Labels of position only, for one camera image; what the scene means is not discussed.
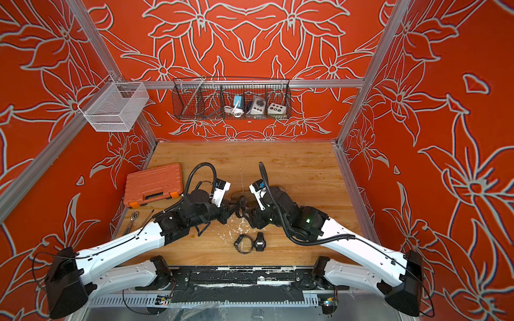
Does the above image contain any black chunky sport watch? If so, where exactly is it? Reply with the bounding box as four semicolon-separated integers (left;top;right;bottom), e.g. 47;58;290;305
234;234;254;255

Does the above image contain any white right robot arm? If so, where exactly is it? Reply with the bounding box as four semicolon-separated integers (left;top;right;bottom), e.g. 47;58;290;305
248;163;428;317

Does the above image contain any white mesh wall basket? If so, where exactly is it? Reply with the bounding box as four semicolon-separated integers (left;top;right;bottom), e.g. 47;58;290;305
78;82;149;132

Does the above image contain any small circuit board right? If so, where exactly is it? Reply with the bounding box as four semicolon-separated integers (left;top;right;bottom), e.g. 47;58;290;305
321;297;339;315

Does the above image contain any blue white small box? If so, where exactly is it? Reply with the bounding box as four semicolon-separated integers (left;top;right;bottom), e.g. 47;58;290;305
233;95;244;110

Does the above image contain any black digital square watch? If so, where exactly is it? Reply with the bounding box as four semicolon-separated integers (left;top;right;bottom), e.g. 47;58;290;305
254;232;266;252

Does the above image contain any white box with dots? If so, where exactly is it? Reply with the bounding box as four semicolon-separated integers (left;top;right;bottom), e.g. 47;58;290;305
267;103;286;117

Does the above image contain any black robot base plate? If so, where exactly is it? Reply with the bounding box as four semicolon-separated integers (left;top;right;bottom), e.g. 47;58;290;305
125;266;349;306

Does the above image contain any black watch dark red dial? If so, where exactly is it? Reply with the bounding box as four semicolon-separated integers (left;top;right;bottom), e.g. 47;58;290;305
236;196;248;218

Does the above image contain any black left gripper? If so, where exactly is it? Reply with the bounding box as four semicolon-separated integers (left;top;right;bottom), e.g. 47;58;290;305
189;199;242;230

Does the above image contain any white grey round device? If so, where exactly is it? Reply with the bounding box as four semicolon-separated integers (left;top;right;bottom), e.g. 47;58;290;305
249;96;266;116

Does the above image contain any green handled ratchet wrench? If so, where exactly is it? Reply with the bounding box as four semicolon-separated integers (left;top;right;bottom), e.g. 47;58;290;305
123;211;139;235

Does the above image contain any black wire wall basket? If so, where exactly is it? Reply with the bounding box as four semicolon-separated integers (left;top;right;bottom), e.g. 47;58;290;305
172;77;293;120

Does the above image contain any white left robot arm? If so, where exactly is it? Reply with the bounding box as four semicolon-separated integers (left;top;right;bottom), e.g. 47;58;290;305
43;163;231;320

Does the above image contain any small circuit board left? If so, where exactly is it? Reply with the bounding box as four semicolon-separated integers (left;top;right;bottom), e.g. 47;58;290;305
155;295;172;306

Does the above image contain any orange plastic tool case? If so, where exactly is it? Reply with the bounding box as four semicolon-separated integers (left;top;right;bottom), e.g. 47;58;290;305
123;163;183;209

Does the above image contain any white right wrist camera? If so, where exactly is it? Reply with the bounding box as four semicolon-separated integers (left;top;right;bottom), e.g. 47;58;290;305
249;179;266;211

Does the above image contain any small circuit board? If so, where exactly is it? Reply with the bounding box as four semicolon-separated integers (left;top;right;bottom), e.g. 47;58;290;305
321;297;339;315
155;295;172;306

